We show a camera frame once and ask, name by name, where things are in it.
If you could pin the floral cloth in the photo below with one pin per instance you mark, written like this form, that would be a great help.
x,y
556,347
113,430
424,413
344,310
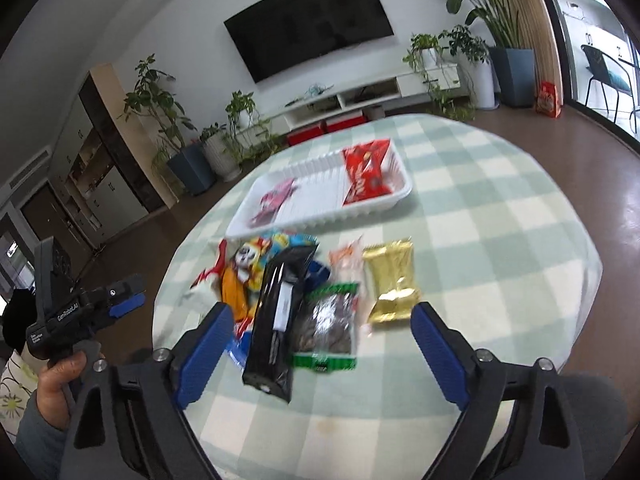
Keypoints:
x,y
12,385

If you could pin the red and orange snack packet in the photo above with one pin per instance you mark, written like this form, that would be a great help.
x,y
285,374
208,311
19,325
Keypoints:
x,y
205,277

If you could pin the red storage box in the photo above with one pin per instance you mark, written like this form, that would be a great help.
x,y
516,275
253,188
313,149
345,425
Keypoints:
x,y
305,136

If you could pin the bushy plant in tall white pot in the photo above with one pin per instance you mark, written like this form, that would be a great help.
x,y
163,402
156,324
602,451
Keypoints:
x,y
482,85

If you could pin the glass balcony door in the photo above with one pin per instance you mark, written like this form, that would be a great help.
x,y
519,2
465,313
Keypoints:
x,y
600,15

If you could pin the black wall television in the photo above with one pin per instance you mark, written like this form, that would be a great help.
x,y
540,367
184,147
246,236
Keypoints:
x,y
310,20

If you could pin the trailing green plant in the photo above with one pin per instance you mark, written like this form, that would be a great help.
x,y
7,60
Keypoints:
x,y
241,105

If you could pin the tall plant in blue pot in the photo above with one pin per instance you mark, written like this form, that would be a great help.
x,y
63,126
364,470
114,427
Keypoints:
x,y
192,170

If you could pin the small orange and white packet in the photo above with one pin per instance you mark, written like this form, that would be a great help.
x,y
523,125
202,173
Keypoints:
x,y
345,260

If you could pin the gold snack packet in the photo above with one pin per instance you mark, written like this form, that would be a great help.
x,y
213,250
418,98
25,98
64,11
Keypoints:
x,y
392,280

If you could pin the pink cartoon snack packet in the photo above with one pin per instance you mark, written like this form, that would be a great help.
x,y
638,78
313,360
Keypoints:
x,y
272,202

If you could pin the plant in ribbed white pot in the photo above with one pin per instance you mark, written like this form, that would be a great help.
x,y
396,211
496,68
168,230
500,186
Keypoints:
x,y
222,157

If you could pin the red gift bag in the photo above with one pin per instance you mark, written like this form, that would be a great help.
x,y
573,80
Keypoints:
x,y
549,100

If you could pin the green checked tablecloth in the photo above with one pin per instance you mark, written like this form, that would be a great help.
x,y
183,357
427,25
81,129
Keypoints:
x,y
490,220

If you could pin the small plant in white pot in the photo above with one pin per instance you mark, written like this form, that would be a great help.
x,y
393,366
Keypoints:
x,y
425,55

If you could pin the long orange snack packet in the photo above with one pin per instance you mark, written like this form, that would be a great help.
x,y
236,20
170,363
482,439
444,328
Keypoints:
x,y
235,291

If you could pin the green-edged dark seed packet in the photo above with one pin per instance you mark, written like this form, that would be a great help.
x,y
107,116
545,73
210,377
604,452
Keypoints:
x,y
325,330

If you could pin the large-leaf plant in dark pot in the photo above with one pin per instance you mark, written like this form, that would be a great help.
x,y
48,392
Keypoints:
x,y
517,75

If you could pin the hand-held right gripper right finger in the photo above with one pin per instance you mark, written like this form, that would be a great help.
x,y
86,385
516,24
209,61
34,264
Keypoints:
x,y
435,355

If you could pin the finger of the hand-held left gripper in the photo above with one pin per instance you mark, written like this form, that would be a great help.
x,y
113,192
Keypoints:
x,y
127,306
122,286

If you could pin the white television cabinet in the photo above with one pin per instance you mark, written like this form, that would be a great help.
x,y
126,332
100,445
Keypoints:
x,y
380,87

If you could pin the blue and yellow snack packet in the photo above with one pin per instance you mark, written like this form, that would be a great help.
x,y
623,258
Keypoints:
x,y
316,271

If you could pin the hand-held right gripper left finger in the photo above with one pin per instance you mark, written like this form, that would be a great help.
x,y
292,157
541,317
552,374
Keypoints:
x,y
205,355

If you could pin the wooden slatted panel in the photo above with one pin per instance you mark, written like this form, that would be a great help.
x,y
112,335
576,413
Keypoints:
x,y
542,35

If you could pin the black metal chair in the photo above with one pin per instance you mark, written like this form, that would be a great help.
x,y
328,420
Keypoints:
x,y
605,67

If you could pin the white plastic tray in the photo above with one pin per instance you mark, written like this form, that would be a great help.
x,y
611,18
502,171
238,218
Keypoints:
x,y
310,195

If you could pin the large red snack packet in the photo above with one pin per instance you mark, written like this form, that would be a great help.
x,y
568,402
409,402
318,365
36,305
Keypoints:
x,y
367,170

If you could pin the person's left hand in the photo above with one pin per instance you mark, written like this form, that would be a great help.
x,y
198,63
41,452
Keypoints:
x,y
55,385

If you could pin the long black snack packet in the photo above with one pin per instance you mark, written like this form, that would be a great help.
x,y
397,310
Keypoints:
x,y
275,320

